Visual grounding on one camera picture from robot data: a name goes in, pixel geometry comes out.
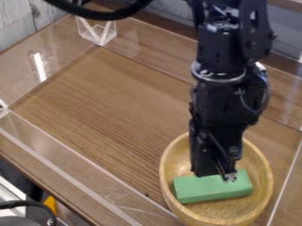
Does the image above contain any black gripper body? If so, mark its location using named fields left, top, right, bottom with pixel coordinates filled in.
left=187, top=64, right=273, bottom=177

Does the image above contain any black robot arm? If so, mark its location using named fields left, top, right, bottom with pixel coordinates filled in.
left=187, top=0, right=277, bottom=182

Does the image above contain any light wooden bowl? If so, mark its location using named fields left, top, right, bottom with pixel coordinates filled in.
left=159, top=133, right=274, bottom=226

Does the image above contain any black cable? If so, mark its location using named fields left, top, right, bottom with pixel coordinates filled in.
left=43, top=0, right=155, bottom=21

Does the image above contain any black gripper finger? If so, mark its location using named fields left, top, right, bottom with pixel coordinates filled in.
left=189, top=126, right=218, bottom=177
left=217, top=145, right=242, bottom=183

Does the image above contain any clear acrylic front wall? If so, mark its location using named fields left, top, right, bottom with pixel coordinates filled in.
left=0, top=100, right=183, bottom=226

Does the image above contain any green rectangular block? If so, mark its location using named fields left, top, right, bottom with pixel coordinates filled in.
left=173, top=169, right=254, bottom=204

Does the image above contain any clear acrylic corner bracket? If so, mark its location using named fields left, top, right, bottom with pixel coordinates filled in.
left=75, top=17, right=116, bottom=46

